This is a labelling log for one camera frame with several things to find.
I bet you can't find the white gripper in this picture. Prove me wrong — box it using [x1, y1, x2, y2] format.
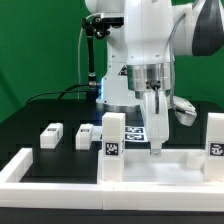
[140, 90, 169, 156]

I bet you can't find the white desk top tray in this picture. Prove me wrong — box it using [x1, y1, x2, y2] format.
[97, 149, 224, 185]

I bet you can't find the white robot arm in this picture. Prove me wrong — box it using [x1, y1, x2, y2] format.
[85, 0, 224, 156]

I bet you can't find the fiducial marker sheet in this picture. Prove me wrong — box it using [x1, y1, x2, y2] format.
[92, 126, 148, 142]

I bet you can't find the white U-shaped fence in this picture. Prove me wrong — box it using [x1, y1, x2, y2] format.
[0, 148, 224, 212]

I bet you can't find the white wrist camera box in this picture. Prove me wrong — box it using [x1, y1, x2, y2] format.
[174, 96, 197, 126]

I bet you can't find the black cable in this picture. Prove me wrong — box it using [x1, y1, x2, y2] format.
[25, 83, 101, 106]

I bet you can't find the silver camera on mount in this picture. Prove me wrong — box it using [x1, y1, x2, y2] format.
[101, 15, 124, 26]

